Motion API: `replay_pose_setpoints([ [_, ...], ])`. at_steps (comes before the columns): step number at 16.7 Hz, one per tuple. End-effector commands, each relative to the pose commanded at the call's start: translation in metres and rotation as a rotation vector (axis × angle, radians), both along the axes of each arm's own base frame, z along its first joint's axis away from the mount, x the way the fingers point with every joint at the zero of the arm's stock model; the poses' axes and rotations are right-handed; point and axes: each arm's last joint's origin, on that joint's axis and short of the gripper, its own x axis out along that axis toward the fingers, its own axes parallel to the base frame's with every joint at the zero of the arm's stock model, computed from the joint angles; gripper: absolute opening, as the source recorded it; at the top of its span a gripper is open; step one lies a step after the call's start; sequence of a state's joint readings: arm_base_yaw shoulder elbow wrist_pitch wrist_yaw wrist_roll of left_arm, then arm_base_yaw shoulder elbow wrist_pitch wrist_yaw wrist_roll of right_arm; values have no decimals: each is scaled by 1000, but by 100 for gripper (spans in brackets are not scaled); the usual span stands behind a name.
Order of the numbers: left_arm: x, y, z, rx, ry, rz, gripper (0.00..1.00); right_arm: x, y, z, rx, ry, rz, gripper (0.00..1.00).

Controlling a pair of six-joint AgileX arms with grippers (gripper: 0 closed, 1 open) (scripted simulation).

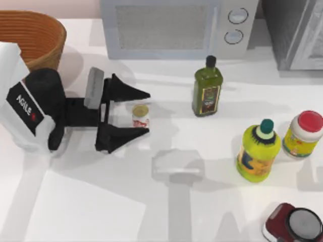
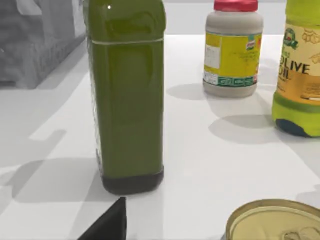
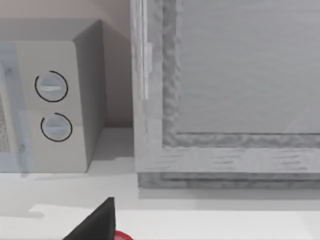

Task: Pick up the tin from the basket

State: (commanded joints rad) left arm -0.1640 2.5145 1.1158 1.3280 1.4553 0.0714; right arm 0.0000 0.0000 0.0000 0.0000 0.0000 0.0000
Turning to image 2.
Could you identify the yellow-green oil bottle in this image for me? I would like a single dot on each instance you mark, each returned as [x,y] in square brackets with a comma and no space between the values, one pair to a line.
[298,75]

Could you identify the gold-topped can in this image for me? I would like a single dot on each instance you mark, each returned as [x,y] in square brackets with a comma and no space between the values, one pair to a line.
[275,222]

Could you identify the dark green bottle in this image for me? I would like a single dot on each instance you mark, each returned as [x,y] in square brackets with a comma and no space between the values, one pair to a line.
[127,100]

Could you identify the red-lidded jar with yellow label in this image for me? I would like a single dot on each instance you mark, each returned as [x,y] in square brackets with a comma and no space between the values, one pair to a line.
[232,52]

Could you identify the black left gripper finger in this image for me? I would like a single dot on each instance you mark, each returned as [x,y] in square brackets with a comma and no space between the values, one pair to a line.
[113,222]

